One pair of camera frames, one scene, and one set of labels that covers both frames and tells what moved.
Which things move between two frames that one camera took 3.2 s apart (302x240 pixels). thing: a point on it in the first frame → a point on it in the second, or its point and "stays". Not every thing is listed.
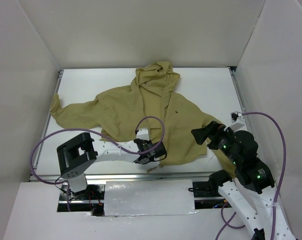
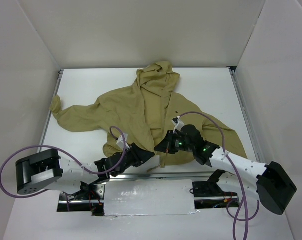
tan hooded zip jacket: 146,109 stays
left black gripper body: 154,150 → 135,155
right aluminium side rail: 233,72 stays
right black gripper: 211,136 → 171,140
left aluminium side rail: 46,124 stays
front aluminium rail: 95,177 stays
